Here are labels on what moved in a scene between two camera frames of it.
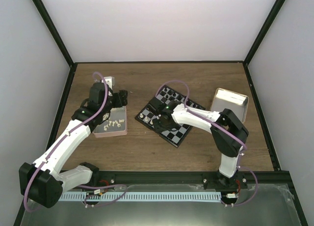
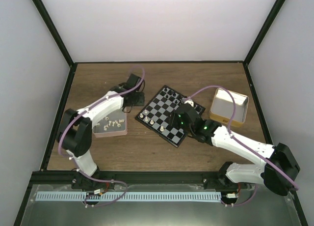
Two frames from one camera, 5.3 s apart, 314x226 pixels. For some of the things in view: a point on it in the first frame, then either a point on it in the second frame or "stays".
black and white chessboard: [145, 117] stays
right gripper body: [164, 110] to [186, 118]
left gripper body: [121, 101] to [136, 101]
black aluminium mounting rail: [168, 178] stays
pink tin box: [116, 125] stays
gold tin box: [237, 103] stays
